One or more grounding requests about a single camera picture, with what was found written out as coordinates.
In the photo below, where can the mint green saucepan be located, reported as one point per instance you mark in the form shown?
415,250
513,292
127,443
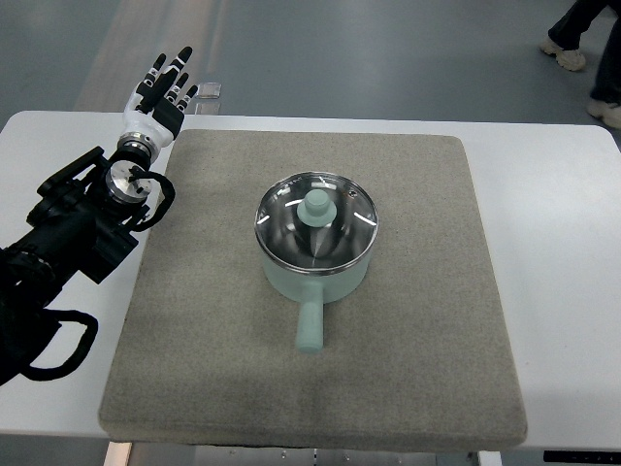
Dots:
312,293

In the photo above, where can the person right leg shoe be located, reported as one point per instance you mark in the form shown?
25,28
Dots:
604,103

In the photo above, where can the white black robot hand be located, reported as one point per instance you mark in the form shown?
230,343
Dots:
156,108

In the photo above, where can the black label strip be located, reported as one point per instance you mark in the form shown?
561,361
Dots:
581,456

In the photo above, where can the grey felt mat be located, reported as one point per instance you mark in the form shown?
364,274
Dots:
416,358

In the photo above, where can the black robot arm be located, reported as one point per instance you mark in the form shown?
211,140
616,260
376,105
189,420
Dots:
85,222

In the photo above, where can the person leg shoe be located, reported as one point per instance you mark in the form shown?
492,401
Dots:
604,103
563,38

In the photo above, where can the person left leg shoe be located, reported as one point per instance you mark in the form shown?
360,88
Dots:
563,38

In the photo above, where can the glass lid green knob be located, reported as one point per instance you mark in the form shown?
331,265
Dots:
316,223

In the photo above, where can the clear floor marker plate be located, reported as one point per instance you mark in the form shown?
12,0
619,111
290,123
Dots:
208,90

